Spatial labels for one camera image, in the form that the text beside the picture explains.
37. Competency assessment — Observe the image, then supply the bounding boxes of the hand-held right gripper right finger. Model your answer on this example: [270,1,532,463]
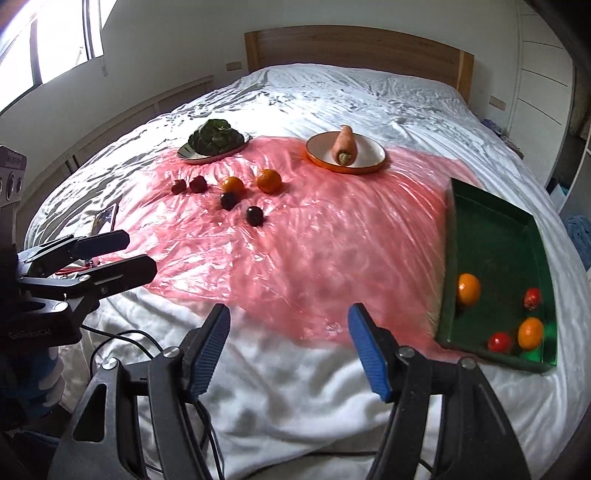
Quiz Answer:
[348,302,529,480]

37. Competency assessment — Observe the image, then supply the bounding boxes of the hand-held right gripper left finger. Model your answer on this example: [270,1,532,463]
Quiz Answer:
[48,303,232,480]

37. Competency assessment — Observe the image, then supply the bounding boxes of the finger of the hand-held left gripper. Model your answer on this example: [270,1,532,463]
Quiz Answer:
[17,230,131,278]
[21,255,158,315]

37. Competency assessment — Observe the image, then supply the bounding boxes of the green rectangular tray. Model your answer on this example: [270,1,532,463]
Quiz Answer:
[434,176,558,374]

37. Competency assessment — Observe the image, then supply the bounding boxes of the person's left hand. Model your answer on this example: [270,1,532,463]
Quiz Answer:
[0,346,64,418]

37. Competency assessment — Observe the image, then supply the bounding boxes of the smartphone in red case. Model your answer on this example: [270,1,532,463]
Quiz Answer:
[91,202,120,236]

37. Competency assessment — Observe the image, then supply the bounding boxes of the pink plastic sheet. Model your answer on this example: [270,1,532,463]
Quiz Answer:
[108,136,462,349]

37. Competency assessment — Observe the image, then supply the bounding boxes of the patterned round plate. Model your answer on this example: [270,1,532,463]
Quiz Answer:
[177,131,252,165]

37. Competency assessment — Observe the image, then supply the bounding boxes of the wooden radiator cover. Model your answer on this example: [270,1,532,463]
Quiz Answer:
[0,75,215,185]

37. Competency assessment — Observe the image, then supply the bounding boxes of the leafy green vegetable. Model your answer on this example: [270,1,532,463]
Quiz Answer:
[188,119,245,155]

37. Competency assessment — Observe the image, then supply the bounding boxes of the window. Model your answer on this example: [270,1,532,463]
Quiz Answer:
[0,0,116,114]

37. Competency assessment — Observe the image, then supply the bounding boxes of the orange oval dish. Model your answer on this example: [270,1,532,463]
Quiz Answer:
[305,131,387,175]

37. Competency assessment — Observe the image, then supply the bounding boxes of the carrot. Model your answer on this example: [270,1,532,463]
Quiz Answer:
[331,124,358,166]

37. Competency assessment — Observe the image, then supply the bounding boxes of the blue cloth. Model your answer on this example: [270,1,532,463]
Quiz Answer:
[566,215,591,271]

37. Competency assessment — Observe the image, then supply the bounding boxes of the bed with white sheet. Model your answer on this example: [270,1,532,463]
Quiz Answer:
[23,64,591,480]

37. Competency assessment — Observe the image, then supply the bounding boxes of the wooden headboard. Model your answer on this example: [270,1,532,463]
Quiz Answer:
[244,25,475,104]

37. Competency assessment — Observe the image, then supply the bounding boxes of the white wardrobe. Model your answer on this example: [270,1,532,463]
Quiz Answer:
[505,0,591,195]

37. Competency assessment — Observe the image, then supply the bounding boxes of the black cable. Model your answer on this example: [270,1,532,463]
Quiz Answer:
[81,323,160,365]
[139,399,227,480]

